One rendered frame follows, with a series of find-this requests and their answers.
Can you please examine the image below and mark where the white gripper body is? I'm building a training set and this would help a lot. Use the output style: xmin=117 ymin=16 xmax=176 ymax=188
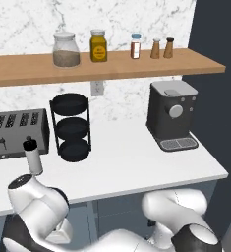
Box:
xmin=53 ymin=218 xmax=74 ymax=245

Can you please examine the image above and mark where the grey-blue drawer front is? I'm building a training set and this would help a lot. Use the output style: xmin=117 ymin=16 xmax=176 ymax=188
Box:
xmin=96 ymin=179 xmax=217 ymax=240

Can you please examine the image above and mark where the grey-blue cupboard door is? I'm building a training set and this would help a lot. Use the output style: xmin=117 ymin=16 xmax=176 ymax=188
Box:
xmin=66 ymin=201 xmax=92 ymax=245

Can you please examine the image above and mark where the white bottle with black cap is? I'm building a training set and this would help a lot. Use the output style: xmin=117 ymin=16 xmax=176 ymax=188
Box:
xmin=22 ymin=138 xmax=44 ymax=176

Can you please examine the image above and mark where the grey four-slot toaster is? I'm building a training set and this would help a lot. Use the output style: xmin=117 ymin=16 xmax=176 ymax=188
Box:
xmin=0 ymin=107 xmax=51 ymax=161

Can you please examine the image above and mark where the black three-tier stand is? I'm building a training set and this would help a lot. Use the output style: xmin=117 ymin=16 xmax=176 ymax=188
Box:
xmin=48 ymin=93 xmax=92 ymax=163

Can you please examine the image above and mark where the dark grey coffee machine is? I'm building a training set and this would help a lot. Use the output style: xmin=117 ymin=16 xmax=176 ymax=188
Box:
xmin=145 ymin=79 xmax=200 ymax=153

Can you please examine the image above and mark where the glass jar with grey contents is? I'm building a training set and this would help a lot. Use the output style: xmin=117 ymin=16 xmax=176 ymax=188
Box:
xmin=51 ymin=31 xmax=82 ymax=70

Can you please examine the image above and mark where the yellow jar with silver lid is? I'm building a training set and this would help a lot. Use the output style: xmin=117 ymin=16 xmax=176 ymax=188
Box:
xmin=88 ymin=29 xmax=109 ymax=64

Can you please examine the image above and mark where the red spice bottle blue cap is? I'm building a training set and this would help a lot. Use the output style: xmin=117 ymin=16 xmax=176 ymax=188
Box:
xmin=130 ymin=33 xmax=143 ymax=61

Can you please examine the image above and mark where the wooden shaker with white top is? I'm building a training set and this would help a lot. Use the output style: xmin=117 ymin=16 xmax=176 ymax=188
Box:
xmin=149 ymin=37 xmax=162 ymax=60

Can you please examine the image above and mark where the wooden shaker with dark top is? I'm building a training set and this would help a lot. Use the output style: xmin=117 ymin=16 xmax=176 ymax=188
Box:
xmin=162 ymin=36 xmax=176 ymax=60

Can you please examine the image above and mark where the white wall socket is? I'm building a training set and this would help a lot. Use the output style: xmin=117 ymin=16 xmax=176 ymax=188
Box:
xmin=89 ymin=80 xmax=105 ymax=97

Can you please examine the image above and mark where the wooden wall shelf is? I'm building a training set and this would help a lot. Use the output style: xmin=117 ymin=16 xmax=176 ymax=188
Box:
xmin=0 ymin=47 xmax=227 ymax=89

